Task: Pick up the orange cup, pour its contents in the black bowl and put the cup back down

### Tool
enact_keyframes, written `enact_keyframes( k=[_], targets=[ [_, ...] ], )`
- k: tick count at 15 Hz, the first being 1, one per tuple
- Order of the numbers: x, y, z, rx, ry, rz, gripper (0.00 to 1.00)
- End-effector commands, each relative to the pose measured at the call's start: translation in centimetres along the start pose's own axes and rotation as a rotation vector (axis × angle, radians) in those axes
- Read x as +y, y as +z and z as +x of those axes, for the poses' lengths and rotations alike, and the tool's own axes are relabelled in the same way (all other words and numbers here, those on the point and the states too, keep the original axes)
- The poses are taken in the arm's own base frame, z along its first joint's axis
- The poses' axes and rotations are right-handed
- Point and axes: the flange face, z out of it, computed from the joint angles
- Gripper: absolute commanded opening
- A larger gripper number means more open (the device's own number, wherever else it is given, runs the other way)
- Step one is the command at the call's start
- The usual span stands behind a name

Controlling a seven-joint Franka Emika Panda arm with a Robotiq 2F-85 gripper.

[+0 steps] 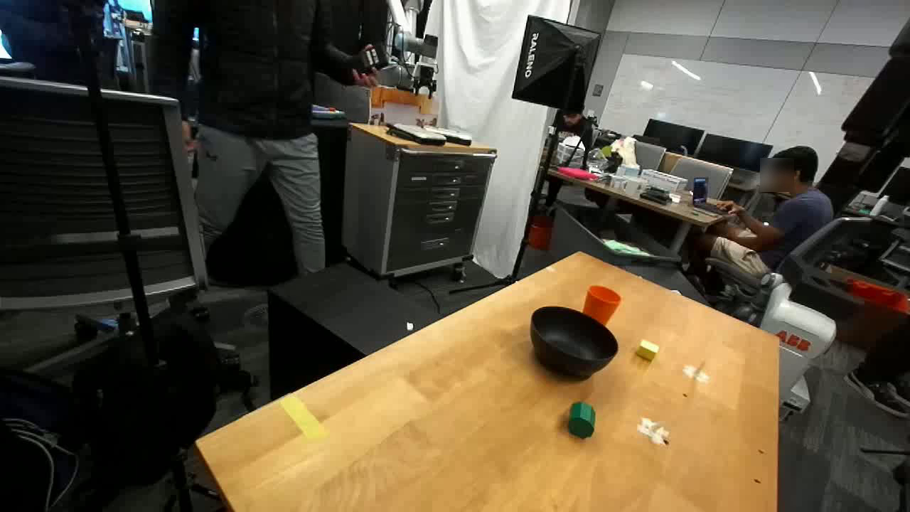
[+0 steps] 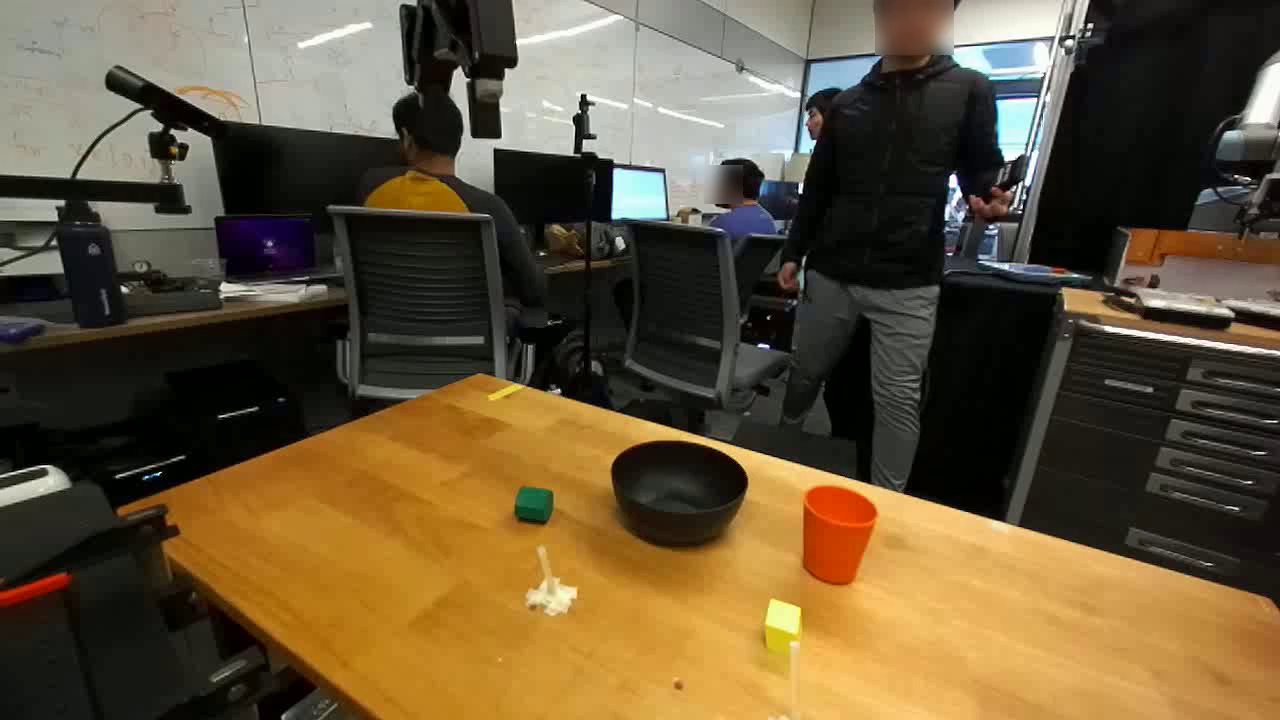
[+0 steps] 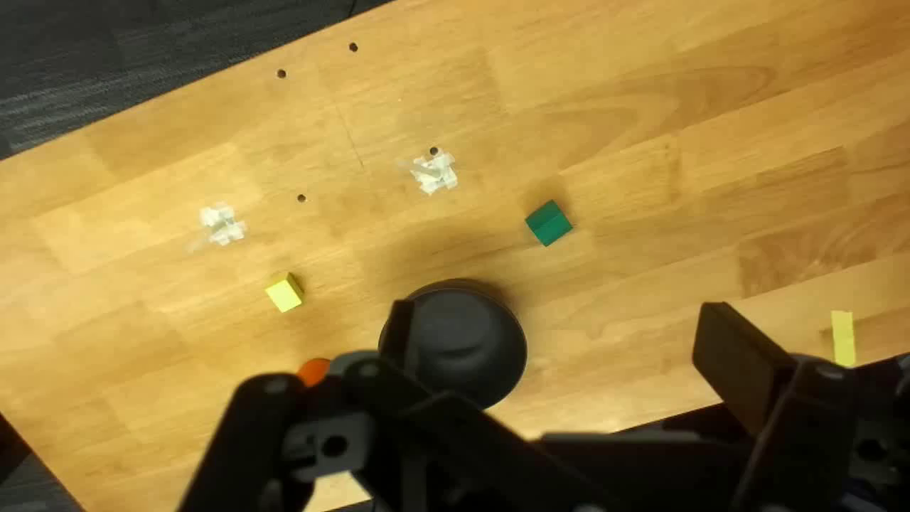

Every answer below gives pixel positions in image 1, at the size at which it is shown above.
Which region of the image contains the black backpack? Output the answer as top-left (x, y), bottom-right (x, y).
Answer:
top-left (67, 308), bottom-right (223, 487)

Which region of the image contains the person in black jacket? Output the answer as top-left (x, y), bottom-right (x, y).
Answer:
top-left (151, 0), bottom-right (393, 278)

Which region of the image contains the black softbox light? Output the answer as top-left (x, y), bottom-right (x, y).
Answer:
top-left (508, 12), bottom-right (602, 119)

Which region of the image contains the person in grey tshirt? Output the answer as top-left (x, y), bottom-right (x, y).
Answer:
top-left (705, 143), bottom-right (836, 288)

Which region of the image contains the orange plastic cup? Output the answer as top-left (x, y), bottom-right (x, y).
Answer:
top-left (579, 283), bottom-right (624, 328)

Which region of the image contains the black tripod pole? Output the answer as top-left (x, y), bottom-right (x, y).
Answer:
top-left (80, 0), bottom-right (196, 512)

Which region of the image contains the white ABB robot base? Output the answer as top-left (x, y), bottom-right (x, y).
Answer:
top-left (755, 270), bottom-right (840, 408)

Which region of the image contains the black storage crate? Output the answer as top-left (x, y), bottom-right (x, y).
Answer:
top-left (781, 213), bottom-right (910, 321)

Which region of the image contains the silver laptop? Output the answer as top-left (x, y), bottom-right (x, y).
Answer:
top-left (668, 153), bottom-right (737, 199)

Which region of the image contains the black computer monitor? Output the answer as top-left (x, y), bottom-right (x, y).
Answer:
top-left (640, 116), bottom-right (708, 156)
top-left (694, 130), bottom-right (775, 176)

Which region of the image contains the red container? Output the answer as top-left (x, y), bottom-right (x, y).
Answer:
top-left (525, 220), bottom-right (553, 253)

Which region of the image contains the softbox light stand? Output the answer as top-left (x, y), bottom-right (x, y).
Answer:
top-left (508, 112), bottom-right (577, 284)

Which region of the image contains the white curtain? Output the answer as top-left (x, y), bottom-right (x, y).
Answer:
top-left (424, 0), bottom-right (579, 283)

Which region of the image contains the yellow tape strip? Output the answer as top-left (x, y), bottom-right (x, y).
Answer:
top-left (279, 395), bottom-right (329, 443)

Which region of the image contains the wooden office desk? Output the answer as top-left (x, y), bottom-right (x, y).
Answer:
top-left (546, 165), bottom-right (734, 230)

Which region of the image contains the black bowl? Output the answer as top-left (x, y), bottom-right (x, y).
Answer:
top-left (529, 304), bottom-right (619, 385)

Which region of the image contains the wooden box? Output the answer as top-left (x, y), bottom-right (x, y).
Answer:
top-left (367, 82), bottom-right (439, 128)

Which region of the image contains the grey mesh office chair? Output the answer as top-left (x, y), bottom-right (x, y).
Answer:
top-left (0, 75), bottom-right (209, 315)

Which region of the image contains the low black cabinet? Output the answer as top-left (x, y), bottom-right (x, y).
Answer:
top-left (265, 258), bottom-right (505, 402)

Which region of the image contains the green block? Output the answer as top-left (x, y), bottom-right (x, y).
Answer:
top-left (565, 398), bottom-right (599, 442)

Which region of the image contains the grey drawer cabinet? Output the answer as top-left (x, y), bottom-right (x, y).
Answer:
top-left (339, 123), bottom-right (501, 283)

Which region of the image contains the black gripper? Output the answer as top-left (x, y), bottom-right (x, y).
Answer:
top-left (836, 17), bottom-right (910, 167)

